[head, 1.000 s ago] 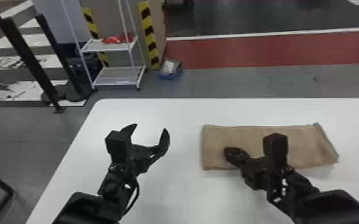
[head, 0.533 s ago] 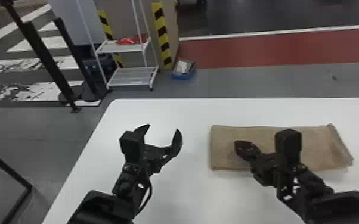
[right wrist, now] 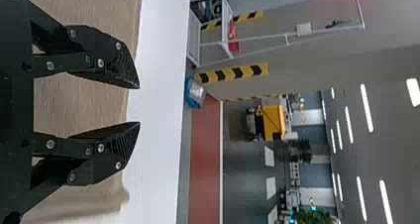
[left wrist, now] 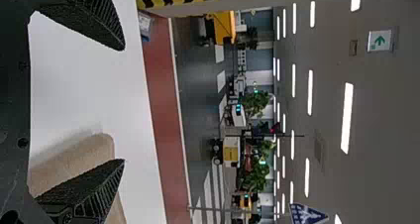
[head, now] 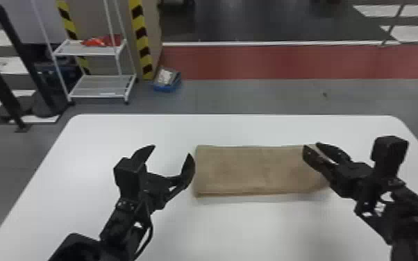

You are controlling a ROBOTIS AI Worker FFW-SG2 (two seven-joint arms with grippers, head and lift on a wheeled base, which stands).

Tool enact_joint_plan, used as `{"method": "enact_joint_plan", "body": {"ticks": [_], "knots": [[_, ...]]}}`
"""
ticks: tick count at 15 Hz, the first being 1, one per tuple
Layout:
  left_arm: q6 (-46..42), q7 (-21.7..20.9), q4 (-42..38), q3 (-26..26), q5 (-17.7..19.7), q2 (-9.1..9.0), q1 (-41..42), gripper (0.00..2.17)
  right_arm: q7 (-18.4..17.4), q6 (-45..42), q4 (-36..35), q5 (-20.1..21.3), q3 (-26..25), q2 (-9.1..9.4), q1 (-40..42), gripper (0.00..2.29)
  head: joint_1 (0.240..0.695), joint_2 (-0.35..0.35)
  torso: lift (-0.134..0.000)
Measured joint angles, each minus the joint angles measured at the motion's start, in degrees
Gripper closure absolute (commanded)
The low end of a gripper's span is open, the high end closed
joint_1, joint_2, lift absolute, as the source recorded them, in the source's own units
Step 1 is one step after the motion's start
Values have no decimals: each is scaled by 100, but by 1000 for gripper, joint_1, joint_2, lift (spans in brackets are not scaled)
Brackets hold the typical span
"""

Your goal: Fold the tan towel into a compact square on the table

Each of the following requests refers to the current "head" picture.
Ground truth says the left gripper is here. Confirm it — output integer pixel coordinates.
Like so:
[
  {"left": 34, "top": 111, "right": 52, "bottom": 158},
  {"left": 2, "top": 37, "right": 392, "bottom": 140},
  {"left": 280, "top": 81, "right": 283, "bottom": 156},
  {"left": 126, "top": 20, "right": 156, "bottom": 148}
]
[{"left": 130, "top": 144, "right": 197, "bottom": 215}]

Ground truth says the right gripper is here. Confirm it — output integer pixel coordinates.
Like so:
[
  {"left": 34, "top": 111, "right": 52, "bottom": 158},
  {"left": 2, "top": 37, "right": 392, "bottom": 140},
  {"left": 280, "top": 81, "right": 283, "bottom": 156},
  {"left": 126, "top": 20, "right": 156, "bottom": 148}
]
[{"left": 302, "top": 142, "right": 376, "bottom": 200}]

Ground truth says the beige towel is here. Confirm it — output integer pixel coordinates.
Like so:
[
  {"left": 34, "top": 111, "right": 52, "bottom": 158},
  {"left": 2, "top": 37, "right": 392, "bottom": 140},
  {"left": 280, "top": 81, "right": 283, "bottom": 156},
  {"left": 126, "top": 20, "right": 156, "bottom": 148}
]
[{"left": 192, "top": 144, "right": 330, "bottom": 198}]

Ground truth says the blue tray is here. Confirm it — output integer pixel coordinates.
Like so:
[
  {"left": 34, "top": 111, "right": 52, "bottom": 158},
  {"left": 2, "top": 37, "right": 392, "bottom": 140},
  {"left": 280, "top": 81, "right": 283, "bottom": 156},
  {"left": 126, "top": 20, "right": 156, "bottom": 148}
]
[{"left": 152, "top": 67, "right": 182, "bottom": 93}]

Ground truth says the red snack packet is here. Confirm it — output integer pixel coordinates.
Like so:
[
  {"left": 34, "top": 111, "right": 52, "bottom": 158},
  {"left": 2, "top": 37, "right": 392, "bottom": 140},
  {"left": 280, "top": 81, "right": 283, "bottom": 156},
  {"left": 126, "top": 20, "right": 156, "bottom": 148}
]
[{"left": 81, "top": 34, "right": 123, "bottom": 48}]

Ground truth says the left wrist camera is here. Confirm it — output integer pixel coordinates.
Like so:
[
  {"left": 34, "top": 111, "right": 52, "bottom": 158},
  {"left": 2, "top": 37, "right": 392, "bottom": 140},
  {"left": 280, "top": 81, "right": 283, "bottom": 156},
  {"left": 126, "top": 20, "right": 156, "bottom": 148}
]
[{"left": 113, "top": 156, "right": 148, "bottom": 201}]

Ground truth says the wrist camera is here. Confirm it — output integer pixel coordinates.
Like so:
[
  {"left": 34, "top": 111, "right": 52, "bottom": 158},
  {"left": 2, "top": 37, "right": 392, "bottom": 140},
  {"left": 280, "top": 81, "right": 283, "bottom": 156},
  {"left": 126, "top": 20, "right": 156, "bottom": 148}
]
[
  {"left": 113, "top": 156, "right": 148, "bottom": 201},
  {"left": 370, "top": 135, "right": 410, "bottom": 179}
]

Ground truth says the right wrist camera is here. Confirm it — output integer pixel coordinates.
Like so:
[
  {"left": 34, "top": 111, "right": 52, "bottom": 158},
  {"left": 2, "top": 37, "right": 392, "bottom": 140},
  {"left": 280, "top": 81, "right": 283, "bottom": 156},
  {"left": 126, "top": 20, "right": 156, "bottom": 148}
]
[{"left": 370, "top": 135, "right": 410, "bottom": 179}]

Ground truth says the white wire rack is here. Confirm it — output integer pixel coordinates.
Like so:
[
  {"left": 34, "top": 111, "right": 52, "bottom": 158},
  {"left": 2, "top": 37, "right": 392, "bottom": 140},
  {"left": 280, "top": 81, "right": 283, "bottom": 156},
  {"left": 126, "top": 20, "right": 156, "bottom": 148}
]
[{"left": 30, "top": 0, "right": 137, "bottom": 106}]

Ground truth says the yellow black striped post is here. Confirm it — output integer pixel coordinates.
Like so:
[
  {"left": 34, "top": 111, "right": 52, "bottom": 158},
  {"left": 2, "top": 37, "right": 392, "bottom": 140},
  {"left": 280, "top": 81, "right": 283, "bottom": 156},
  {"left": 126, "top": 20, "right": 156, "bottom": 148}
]
[
  {"left": 128, "top": 0, "right": 156, "bottom": 81},
  {"left": 55, "top": 0, "right": 92, "bottom": 76}
]

